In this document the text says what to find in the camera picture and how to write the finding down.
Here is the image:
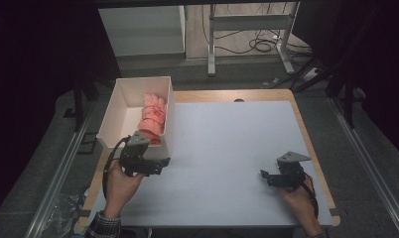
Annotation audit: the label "white cabinet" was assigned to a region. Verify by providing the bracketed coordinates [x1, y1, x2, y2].
[97, 4, 187, 58]

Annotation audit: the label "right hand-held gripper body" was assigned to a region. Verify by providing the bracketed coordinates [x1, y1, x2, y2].
[268, 151, 312, 191]

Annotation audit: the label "black floor cables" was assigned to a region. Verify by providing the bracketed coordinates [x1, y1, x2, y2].
[201, 3, 313, 57]

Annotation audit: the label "aluminium floor rail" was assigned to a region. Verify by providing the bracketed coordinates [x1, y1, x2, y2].
[24, 101, 96, 238]
[329, 96, 399, 238]

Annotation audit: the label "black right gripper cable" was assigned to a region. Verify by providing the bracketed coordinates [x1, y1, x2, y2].
[301, 172, 321, 220]

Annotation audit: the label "person's left hand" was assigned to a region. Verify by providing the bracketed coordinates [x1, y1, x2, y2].
[104, 160, 146, 219]

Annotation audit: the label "pink glove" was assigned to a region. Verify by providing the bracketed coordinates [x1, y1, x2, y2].
[136, 92, 168, 145]

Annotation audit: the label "white metal desk frame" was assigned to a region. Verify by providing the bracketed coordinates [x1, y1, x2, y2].
[206, 1, 302, 77]

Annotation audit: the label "white box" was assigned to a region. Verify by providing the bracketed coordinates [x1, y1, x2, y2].
[95, 75, 176, 161]

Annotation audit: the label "clear plastic bag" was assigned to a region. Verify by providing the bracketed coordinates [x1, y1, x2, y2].
[44, 192, 86, 238]

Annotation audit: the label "white table mat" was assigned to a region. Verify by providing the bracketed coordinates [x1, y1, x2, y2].
[87, 100, 334, 229]

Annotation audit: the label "person's right hand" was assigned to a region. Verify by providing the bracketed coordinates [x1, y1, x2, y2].
[276, 174, 317, 220]

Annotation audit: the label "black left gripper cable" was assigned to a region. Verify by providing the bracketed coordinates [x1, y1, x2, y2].
[101, 135, 132, 200]

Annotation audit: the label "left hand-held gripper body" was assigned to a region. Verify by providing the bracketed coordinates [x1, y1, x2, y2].
[118, 130, 172, 178]

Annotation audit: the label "wooden table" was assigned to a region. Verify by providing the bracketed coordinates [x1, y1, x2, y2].
[72, 87, 341, 234]

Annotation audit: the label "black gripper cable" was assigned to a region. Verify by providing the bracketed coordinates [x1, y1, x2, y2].
[301, 172, 321, 220]
[101, 135, 132, 200]

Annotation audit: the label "black metal stand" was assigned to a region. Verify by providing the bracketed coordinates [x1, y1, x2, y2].
[292, 58, 358, 131]
[63, 77, 100, 134]

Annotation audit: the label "white power strip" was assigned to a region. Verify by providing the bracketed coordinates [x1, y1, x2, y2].
[301, 66, 320, 82]

